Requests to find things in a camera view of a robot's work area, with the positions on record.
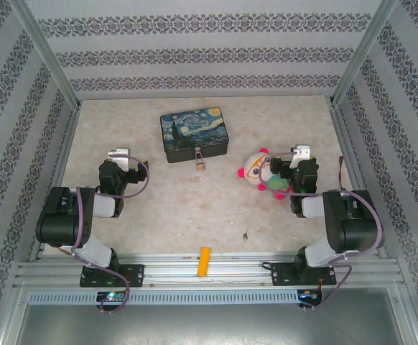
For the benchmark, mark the circuit board with lights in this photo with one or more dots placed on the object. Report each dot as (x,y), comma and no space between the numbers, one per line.
(111,296)
(309,295)

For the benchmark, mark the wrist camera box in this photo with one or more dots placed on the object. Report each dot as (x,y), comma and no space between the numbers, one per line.
(302,154)
(121,158)

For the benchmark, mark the left circuit board with lights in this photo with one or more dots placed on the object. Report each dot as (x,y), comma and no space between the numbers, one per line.
(111,296)

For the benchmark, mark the small brass padlock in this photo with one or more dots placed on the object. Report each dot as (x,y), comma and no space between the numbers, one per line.
(201,167)

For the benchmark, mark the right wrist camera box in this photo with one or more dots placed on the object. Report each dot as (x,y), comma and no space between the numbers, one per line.
(302,154)

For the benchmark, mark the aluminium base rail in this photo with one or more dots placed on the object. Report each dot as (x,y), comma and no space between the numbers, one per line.
(230,269)

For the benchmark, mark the aluminium side rail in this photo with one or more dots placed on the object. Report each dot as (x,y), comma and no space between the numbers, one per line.
(67,143)
(345,136)

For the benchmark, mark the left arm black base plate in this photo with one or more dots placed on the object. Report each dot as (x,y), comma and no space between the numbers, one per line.
(133,275)

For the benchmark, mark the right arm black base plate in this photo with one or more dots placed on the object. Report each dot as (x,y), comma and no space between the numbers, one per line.
(284,275)

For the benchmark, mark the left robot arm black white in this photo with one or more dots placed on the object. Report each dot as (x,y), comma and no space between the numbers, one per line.
(58,223)

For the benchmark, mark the aluminium frame post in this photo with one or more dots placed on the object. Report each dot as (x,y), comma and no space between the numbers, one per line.
(363,54)
(47,54)

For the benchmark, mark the starry night print tin box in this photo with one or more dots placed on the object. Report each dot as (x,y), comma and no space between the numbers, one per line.
(194,129)

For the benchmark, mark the grey metal sheet panel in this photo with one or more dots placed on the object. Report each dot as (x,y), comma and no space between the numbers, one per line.
(209,325)

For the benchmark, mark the white pink plush toy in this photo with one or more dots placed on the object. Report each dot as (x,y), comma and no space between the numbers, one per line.
(254,169)

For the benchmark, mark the small metal key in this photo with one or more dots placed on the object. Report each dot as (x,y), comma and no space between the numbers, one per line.
(245,236)

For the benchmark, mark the right circuit board with lights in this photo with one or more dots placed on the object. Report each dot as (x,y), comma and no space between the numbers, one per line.
(309,295)

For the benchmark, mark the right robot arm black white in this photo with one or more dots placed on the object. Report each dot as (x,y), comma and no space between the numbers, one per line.
(352,226)

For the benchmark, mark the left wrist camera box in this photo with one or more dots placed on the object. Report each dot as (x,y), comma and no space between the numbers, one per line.
(121,158)

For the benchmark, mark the yellow block on rail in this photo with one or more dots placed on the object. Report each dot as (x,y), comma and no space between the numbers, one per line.
(204,260)

